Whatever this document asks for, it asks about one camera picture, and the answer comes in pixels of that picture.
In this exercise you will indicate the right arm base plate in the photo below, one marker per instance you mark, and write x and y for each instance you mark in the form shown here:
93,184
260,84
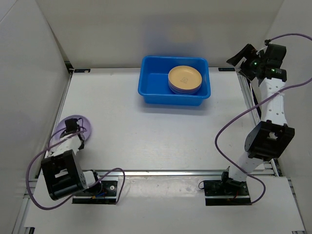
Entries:
218,194

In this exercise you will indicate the purple plate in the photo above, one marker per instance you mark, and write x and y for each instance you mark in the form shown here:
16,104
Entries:
61,125

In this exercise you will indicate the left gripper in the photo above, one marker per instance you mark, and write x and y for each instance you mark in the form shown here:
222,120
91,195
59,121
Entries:
81,146

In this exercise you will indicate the left aluminium rail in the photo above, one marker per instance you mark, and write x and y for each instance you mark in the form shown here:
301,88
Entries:
41,135

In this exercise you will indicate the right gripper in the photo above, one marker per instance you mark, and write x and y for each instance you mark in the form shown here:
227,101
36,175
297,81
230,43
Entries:
247,52

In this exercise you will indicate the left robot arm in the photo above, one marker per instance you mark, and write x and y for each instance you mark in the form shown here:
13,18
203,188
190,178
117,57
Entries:
62,172

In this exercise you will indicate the blue plastic bin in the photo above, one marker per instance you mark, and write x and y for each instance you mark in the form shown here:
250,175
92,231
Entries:
153,82

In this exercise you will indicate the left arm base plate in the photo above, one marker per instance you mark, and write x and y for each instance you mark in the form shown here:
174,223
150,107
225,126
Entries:
103,194

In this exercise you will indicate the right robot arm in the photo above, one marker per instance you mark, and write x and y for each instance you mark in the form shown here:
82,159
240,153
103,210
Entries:
271,135

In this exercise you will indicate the yellow plate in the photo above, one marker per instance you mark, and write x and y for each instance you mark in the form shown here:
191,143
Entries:
185,78

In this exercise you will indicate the pink plate front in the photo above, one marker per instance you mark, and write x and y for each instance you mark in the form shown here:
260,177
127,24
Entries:
184,91

